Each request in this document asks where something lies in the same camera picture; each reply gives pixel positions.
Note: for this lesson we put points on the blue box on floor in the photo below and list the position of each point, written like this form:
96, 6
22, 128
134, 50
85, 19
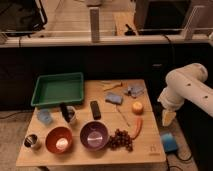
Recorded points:
169, 142

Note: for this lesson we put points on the white cup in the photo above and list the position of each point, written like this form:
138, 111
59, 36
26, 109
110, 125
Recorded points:
72, 114

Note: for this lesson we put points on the white vertical post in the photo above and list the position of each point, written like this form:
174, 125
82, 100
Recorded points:
94, 24

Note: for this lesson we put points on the yellow red apple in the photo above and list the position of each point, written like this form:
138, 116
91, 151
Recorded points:
137, 108

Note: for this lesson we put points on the black chair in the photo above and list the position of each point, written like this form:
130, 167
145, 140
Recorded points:
21, 17

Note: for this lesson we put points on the black monitor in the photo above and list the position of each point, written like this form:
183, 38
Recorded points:
160, 17

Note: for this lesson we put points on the blue sponge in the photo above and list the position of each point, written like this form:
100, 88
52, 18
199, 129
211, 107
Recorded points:
113, 98

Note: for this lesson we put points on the grey blue cloth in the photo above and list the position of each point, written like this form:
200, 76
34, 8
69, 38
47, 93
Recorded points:
134, 90

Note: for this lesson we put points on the orange bowl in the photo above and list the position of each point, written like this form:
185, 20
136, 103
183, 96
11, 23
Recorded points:
59, 140

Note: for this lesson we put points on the purple bowl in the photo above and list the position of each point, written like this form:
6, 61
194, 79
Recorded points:
94, 135

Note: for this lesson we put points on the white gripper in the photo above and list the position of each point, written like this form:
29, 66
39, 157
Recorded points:
171, 102

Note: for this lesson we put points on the small blue cup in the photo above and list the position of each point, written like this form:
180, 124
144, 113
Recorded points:
44, 116

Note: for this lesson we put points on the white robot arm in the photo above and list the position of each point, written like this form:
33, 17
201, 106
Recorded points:
185, 83

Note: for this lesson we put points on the bunch of dark grapes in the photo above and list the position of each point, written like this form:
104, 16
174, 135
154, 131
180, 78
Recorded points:
121, 138

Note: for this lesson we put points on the thin metal spoon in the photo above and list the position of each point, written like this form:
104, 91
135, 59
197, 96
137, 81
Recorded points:
124, 118

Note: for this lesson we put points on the green plastic tray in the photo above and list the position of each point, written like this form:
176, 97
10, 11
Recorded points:
51, 90

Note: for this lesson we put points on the black rectangular block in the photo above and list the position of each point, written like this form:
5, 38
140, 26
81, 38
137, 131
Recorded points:
95, 110

